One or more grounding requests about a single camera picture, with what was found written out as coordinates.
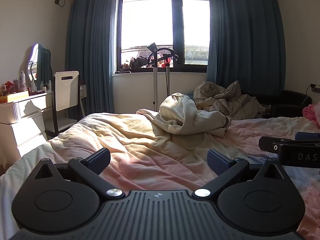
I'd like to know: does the yellow box on dresser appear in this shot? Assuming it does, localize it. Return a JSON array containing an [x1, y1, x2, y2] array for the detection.
[[0, 91, 29, 103]]

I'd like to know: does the cream zip-up sweater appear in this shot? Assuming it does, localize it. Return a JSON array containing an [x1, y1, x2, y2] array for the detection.
[[137, 93, 231, 137]]

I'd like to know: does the pastel bed blanket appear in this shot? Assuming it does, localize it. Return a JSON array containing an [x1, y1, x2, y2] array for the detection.
[[1, 113, 319, 239]]

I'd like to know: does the white spray bottle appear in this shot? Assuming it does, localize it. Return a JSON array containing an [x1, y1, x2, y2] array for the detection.
[[19, 70, 27, 92]]

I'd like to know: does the white back chair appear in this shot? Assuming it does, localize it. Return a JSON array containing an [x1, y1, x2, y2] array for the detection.
[[44, 70, 80, 138]]

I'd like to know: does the pink fluffy garment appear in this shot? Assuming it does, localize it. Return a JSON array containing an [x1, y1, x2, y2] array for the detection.
[[302, 103, 320, 127]]

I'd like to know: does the black sofa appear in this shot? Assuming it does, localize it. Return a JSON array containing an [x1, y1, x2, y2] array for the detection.
[[258, 90, 312, 119]]

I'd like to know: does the black framed window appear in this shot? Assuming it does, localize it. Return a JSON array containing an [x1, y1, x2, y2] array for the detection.
[[116, 0, 210, 73]]

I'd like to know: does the wavy vanity mirror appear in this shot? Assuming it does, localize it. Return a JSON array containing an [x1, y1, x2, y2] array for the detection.
[[26, 43, 53, 92]]

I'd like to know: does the wall power socket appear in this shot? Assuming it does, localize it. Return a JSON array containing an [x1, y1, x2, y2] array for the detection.
[[310, 84, 320, 93]]

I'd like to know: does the garment steamer stand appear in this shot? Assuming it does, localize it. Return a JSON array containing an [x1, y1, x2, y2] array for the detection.
[[146, 43, 178, 112]]

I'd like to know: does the right teal curtain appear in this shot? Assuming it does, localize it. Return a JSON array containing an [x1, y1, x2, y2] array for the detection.
[[207, 0, 286, 97]]

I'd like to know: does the left teal curtain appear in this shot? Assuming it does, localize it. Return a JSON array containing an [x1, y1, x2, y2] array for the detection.
[[65, 0, 114, 114]]

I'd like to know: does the white dresser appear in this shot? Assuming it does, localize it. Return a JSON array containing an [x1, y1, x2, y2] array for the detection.
[[1, 92, 52, 169]]

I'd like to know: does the teal curtain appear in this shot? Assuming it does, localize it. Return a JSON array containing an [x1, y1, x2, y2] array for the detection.
[[207, 0, 286, 97], [65, 0, 114, 114]]

